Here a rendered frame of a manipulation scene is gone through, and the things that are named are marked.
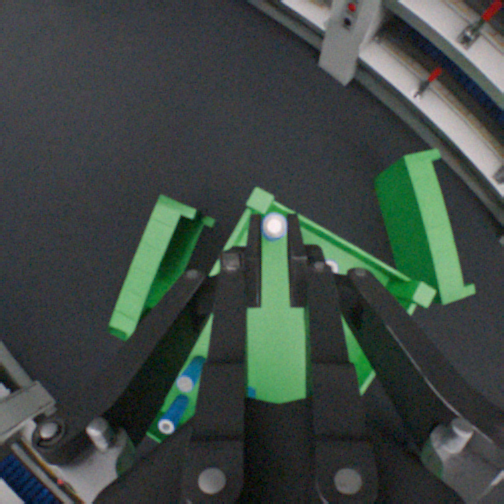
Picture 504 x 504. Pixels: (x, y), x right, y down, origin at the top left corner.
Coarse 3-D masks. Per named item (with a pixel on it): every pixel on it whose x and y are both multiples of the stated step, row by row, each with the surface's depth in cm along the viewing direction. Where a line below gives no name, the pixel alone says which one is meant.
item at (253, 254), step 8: (256, 216) 20; (256, 224) 19; (248, 232) 18; (256, 232) 17; (248, 240) 16; (256, 240) 16; (248, 248) 15; (256, 248) 15; (248, 256) 15; (256, 256) 15; (248, 264) 15; (256, 264) 15; (248, 272) 15; (256, 272) 15; (248, 280) 15; (256, 280) 15; (248, 288) 15; (256, 288) 15; (248, 296) 15; (256, 296) 15; (248, 304) 16; (256, 304) 16
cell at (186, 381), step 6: (192, 360) 34; (198, 360) 34; (204, 360) 35; (192, 366) 32; (198, 366) 32; (186, 372) 30; (192, 372) 30; (198, 372) 31; (180, 378) 29; (186, 378) 29; (192, 378) 29; (198, 378) 31; (180, 384) 29; (186, 384) 29; (192, 384) 29; (186, 390) 29
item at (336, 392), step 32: (320, 288) 12; (320, 320) 10; (320, 352) 9; (320, 384) 7; (352, 384) 7; (320, 416) 6; (352, 416) 6; (320, 448) 5; (352, 448) 5; (320, 480) 5; (352, 480) 5
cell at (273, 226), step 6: (270, 216) 20; (276, 216) 20; (282, 216) 20; (264, 222) 20; (270, 222) 20; (276, 222) 20; (282, 222) 20; (264, 228) 20; (270, 228) 20; (276, 228) 20; (282, 228) 20; (264, 234) 20; (270, 234) 20; (276, 234) 20; (282, 234) 20; (270, 240) 23; (276, 240) 24
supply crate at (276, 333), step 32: (256, 192) 27; (352, 256) 34; (288, 288) 35; (416, 288) 27; (256, 320) 35; (288, 320) 35; (192, 352) 36; (256, 352) 35; (288, 352) 35; (352, 352) 34; (256, 384) 35; (288, 384) 35; (160, 416) 35
